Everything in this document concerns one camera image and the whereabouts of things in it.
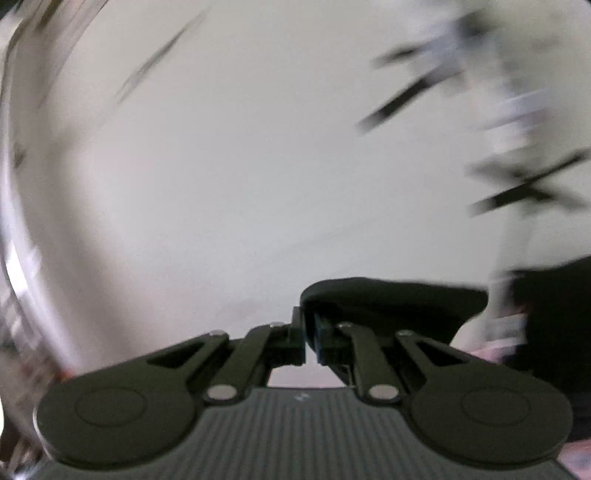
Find dark cloth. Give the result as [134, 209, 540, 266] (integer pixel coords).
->
[505, 256, 591, 446]

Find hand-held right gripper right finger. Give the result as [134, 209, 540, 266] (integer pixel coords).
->
[314, 314, 492, 404]

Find black tape strip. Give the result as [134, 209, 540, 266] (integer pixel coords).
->
[355, 74, 446, 136]
[468, 152, 591, 185]
[467, 178, 591, 219]

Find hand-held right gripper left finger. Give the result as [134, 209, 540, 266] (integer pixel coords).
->
[147, 307, 308, 406]

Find pink floral bedsheet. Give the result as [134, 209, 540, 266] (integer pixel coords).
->
[268, 316, 591, 480]

